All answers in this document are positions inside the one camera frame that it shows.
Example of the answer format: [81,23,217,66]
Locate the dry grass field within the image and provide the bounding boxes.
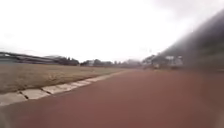
[0,63,129,94]

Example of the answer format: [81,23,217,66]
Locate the dark grandstand building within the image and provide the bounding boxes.
[143,9,224,72]

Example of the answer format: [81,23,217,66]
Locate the low long building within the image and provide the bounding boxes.
[0,51,63,65]

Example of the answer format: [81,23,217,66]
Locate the pale concrete kerb strip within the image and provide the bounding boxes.
[0,69,134,107]

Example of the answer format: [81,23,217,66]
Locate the row of trees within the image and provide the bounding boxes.
[53,56,143,68]

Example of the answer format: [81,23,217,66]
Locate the red running track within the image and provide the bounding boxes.
[0,68,224,128]

